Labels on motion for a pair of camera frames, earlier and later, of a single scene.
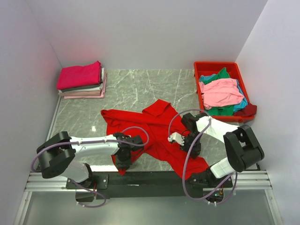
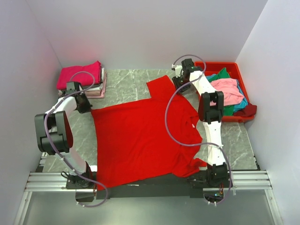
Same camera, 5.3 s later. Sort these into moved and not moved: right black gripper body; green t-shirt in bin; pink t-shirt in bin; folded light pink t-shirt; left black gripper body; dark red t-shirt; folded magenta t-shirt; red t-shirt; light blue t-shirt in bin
Moved: red t-shirt; left black gripper body; right black gripper body
Not moved: green t-shirt in bin; light blue t-shirt in bin; folded magenta t-shirt; dark red t-shirt; pink t-shirt in bin; folded light pink t-shirt
